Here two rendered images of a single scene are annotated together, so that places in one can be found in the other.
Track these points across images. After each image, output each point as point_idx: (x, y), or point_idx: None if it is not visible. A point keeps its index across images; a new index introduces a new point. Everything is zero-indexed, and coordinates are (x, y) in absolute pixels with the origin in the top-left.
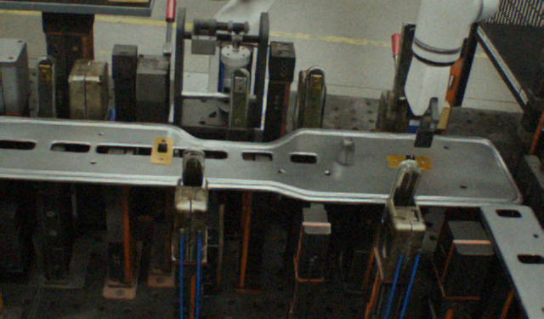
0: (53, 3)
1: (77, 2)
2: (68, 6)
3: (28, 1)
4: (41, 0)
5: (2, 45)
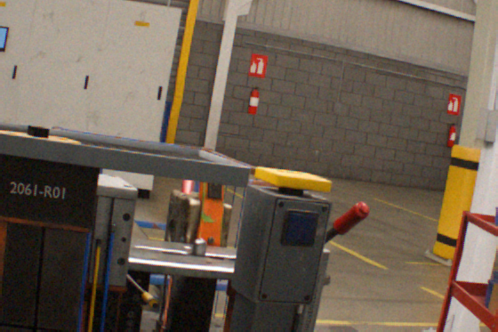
0: (52, 129)
1: (13, 131)
2: (23, 127)
3: (106, 144)
4: (84, 141)
5: (102, 180)
